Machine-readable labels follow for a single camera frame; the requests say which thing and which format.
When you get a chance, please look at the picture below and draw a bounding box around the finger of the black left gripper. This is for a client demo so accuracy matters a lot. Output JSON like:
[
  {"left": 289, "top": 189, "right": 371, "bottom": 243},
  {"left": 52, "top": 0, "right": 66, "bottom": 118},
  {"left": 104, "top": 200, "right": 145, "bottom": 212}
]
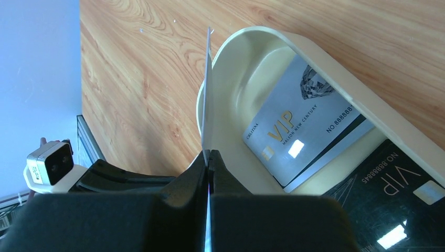
[{"left": 69, "top": 159, "right": 175, "bottom": 193}]

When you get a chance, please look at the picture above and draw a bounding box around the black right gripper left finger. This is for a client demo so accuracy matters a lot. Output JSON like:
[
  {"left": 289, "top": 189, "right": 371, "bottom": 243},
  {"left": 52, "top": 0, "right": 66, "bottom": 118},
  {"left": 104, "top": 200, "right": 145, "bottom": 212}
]
[{"left": 1, "top": 154, "right": 208, "bottom": 251}]

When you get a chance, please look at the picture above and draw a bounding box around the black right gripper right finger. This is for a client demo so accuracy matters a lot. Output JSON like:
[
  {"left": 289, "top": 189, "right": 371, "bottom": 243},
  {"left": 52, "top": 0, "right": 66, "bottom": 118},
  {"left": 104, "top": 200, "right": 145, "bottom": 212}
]
[{"left": 208, "top": 150, "right": 358, "bottom": 251}]

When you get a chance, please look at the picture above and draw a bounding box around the white credit card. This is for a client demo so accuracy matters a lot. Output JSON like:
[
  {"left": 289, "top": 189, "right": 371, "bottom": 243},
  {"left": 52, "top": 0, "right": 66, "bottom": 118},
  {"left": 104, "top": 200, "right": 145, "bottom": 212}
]
[{"left": 201, "top": 27, "right": 213, "bottom": 251}]

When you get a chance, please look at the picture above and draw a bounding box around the silver VIP card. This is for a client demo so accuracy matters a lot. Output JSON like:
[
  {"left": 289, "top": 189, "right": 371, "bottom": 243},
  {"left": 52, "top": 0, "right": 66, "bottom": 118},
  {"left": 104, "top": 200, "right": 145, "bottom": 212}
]
[{"left": 243, "top": 55, "right": 374, "bottom": 193}]

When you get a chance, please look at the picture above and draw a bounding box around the black VIP card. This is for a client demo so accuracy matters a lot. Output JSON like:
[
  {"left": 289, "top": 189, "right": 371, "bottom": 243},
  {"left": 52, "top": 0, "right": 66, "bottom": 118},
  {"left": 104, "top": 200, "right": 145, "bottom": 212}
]
[{"left": 326, "top": 140, "right": 444, "bottom": 251}]

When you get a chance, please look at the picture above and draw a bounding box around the cream oval plastic tray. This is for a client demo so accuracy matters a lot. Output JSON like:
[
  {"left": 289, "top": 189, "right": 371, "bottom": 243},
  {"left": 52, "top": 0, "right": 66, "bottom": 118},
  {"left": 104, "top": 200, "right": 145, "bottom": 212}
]
[{"left": 196, "top": 26, "right": 444, "bottom": 195}]

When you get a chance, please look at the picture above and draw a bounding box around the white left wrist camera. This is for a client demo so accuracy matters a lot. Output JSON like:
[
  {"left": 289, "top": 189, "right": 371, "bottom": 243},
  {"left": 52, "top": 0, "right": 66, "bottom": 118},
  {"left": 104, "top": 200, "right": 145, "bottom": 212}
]
[{"left": 23, "top": 139, "right": 87, "bottom": 194}]

